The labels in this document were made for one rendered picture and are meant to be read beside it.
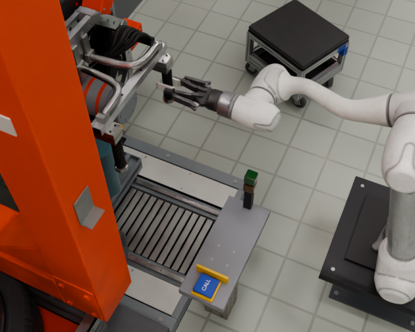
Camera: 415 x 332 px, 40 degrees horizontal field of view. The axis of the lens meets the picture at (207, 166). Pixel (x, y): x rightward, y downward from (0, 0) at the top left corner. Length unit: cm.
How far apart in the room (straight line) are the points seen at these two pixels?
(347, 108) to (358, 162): 118
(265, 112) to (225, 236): 50
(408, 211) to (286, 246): 97
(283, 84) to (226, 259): 65
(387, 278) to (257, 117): 69
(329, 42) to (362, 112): 127
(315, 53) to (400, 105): 128
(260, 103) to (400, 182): 58
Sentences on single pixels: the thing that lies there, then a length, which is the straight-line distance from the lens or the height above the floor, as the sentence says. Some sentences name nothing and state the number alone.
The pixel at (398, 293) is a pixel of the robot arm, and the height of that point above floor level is 51.
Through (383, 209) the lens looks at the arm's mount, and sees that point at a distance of 243.
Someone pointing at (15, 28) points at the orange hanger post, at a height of 169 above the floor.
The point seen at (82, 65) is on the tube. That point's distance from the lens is 189.
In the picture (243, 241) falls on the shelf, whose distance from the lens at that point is 210.
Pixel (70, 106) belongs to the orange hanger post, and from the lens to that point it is 118.
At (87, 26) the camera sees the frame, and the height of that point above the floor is 110.
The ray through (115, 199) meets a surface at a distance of 259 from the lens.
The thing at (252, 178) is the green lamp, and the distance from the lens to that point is 200.
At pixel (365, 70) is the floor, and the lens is 339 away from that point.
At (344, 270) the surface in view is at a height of 30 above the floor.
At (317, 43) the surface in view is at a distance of 298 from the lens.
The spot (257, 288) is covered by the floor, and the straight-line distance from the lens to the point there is 252.
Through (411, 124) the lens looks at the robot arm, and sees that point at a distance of 161.
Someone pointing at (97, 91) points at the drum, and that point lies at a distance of 194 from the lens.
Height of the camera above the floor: 229
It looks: 54 degrees down
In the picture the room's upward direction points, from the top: straight up
